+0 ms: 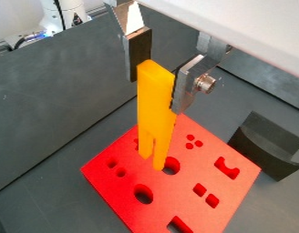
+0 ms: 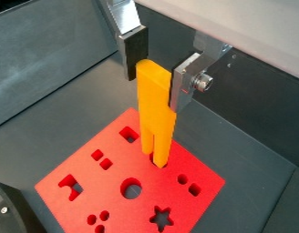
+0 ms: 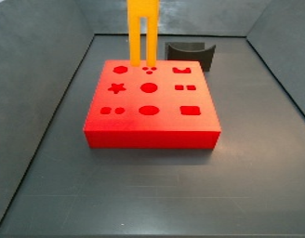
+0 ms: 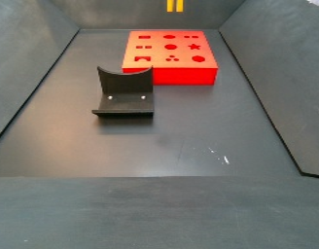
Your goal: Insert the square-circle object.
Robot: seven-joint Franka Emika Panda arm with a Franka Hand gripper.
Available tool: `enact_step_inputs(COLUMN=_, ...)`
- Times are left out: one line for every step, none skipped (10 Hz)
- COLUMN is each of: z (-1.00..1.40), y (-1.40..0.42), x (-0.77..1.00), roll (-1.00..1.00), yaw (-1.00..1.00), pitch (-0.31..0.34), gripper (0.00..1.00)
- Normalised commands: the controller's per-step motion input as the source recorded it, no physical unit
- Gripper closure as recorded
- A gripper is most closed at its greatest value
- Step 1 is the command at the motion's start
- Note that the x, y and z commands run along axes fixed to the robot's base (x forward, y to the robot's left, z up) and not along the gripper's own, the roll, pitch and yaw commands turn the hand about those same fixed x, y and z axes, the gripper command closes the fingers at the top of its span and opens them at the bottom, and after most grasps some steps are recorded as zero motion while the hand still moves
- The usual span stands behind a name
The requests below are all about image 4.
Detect black curved holder stand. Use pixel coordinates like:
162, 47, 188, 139
93, 67, 155, 117

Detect yellow square-circle peg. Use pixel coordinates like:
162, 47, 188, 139
166, 0, 185, 13

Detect red shape-sorting block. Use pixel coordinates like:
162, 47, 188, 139
122, 30, 218, 86

